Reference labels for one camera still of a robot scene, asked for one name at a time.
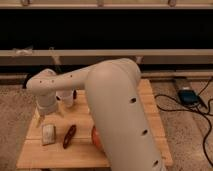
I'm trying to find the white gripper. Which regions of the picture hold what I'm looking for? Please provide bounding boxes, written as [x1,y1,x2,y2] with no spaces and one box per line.
[36,93,64,128]

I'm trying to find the white sponge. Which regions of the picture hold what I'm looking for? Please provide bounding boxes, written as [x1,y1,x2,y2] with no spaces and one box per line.
[42,124,56,145]

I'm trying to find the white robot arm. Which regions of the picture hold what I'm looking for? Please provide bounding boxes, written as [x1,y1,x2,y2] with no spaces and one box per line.
[26,58,167,171]

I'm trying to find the white cup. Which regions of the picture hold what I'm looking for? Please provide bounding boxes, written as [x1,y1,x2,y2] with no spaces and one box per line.
[59,90,74,107]

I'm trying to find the wooden board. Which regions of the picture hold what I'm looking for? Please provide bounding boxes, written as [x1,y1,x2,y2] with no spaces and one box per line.
[16,79,173,170]

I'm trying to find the dark red oblong object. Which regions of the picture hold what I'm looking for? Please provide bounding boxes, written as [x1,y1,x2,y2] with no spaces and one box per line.
[63,125,77,149]

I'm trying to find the blue power adapter box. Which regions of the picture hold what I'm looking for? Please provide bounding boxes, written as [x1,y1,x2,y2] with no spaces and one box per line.
[178,89,199,105]

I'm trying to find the black cable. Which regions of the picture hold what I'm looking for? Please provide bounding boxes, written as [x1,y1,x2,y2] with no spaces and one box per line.
[153,77,213,168]

